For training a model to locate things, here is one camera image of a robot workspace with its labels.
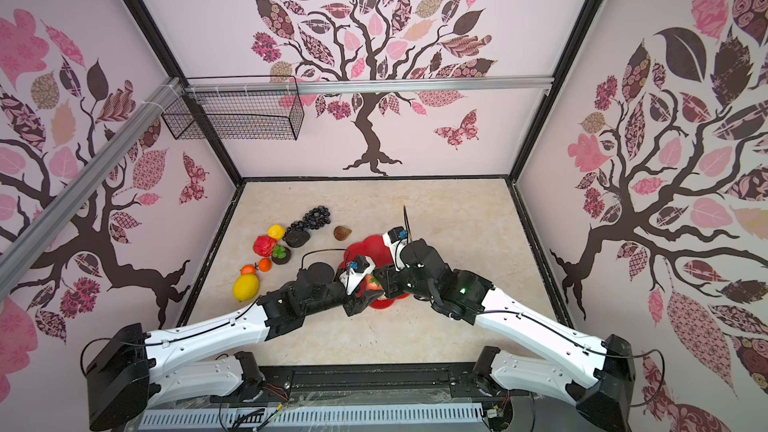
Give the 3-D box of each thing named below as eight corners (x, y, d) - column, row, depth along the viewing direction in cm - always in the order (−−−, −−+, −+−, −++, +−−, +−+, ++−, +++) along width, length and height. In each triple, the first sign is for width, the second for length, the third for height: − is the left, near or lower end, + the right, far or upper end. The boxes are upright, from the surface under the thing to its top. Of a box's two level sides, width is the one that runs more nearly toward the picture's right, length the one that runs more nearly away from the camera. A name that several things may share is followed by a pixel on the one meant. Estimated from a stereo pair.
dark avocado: (282, 240, 103) (279, 234, 100) (296, 228, 107) (293, 222, 104) (297, 251, 100) (294, 246, 97) (311, 238, 104) (309, 232, 101)
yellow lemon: (233, 302, 89) (227, 298, 86) (241, 278, 94) (236, 273, 91) (254, 302, 89) (249, 298, 86) (262, 278, 94) (257, 273, 91)
